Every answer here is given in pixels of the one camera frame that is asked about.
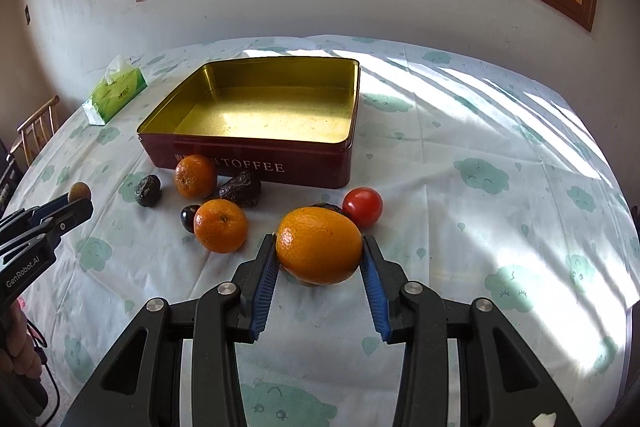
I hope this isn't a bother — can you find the red cherry tomato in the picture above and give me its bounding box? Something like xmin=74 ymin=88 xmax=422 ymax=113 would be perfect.
xmin=342 ymin=187 xmax=384 ymax=229

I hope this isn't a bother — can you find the smooth orange kumquat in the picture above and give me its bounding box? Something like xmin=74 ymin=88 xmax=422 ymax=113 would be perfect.
xmin=276 ymin=207 xmax=362 ymax=285

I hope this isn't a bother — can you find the dark wrinkled passion fruit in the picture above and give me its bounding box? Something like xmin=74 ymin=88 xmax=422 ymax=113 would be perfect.
xmin=311 ymin=202 xmax=345 ymax=215

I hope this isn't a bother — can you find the person left hand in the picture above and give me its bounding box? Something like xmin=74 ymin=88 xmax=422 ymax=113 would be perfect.
xmin=0 ymin=301 xmax=42 ymax=379

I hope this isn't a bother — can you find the spotted mandarin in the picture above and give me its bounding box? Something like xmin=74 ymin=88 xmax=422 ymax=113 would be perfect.
xmin=193 ymin=199 xmax=248 ymax=254
xmin=174 ymin=155 xmax=217 ymax=199

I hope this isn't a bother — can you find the green tissue box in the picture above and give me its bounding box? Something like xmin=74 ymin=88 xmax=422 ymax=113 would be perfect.
xmin=81 ymin=55 xmax=148 ymax=126

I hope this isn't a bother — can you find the wooden chair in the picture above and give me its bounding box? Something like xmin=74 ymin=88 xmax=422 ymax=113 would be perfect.
xmin=10 ymin=95 xmax=60 ymax=167

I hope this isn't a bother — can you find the dark wrinkled date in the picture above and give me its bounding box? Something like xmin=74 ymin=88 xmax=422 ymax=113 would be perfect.
xmin=218 ymin=170 xmax=262 ymax=208

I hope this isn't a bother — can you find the dark purple grape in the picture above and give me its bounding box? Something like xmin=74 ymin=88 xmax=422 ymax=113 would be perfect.
xmin=180 ymin=205 xmax=200 ymax=234

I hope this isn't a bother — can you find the red toffee tin box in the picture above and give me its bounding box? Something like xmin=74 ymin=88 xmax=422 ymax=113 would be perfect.
xmin=137 ymin=55 xmax=360 ymax=188

